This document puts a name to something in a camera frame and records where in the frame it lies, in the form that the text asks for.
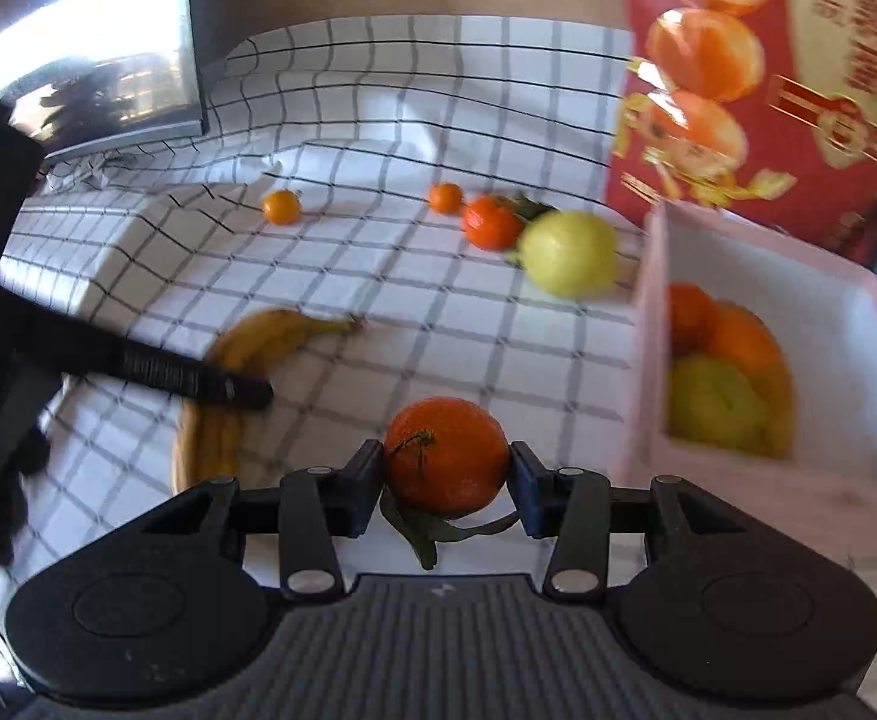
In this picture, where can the white black-checked tablecloth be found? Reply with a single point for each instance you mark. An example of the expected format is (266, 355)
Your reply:
(408, 315)

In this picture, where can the large tangerine with leaves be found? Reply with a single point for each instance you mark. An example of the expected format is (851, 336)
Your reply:
(446, 457)

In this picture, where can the red snack bag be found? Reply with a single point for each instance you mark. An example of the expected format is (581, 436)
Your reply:
(783, 90)

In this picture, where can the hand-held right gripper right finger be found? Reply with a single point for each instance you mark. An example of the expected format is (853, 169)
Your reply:
(528, 491)

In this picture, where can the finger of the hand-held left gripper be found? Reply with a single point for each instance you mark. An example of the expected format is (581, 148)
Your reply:
(175, 373)

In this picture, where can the pink cardboard box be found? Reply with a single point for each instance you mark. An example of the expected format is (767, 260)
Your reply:
(843, 495)

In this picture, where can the tangerine with green leaf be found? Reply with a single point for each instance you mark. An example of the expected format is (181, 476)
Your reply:
(492, 223)

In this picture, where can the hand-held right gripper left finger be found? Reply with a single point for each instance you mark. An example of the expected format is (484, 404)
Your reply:
(363, 487)

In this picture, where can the dark computer monitor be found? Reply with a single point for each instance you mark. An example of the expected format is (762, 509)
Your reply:
(93, 52)

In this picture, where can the small orange kumquat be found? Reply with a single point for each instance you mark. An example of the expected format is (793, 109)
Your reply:
(446, 197)
(282, 207)

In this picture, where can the orange tangerine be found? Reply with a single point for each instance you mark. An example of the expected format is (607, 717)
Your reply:
(689, 315)
(742, 345)

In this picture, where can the ripe spotted banana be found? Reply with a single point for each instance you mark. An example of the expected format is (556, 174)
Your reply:
(782, 397)
(273, 337)

